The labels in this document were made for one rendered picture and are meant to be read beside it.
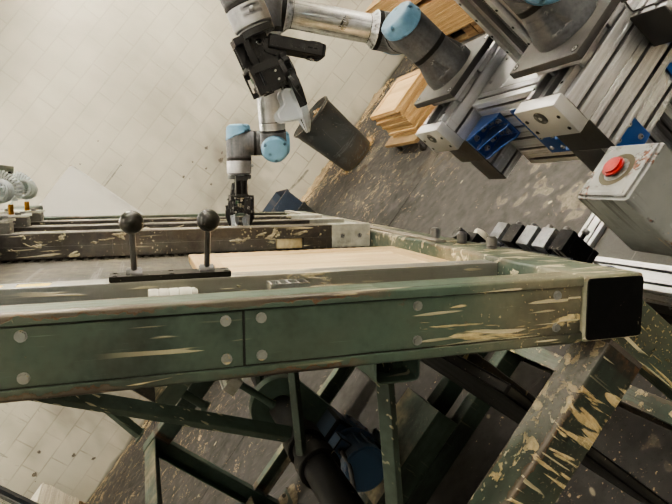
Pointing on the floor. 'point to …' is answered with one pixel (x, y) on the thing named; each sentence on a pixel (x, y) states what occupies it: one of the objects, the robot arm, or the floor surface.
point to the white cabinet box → (82, 197)
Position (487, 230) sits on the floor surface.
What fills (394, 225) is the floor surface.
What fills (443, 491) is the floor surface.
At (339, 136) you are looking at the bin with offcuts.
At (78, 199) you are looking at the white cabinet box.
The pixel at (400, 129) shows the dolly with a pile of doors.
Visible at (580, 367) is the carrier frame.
